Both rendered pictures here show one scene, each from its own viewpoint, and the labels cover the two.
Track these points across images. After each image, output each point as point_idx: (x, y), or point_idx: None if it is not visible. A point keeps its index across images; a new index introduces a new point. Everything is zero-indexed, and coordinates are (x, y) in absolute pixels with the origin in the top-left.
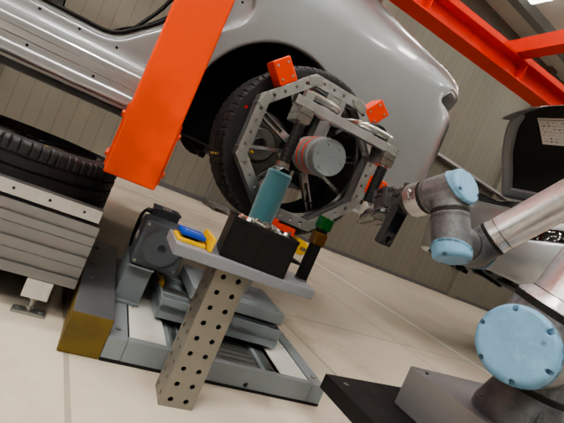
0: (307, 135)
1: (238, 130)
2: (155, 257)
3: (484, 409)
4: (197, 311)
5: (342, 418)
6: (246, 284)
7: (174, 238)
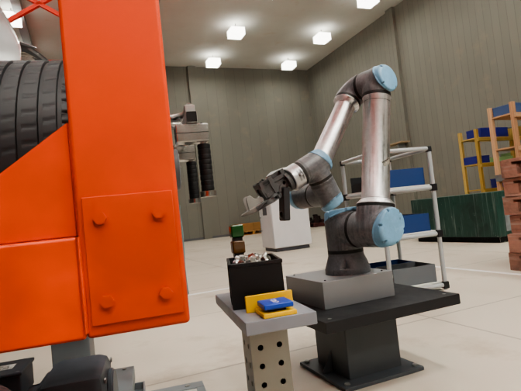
0: None
1: None
2: None
3: (356, 271)
4: (289, 370)
5: (212, 389)
6: None
7: (293, 316)
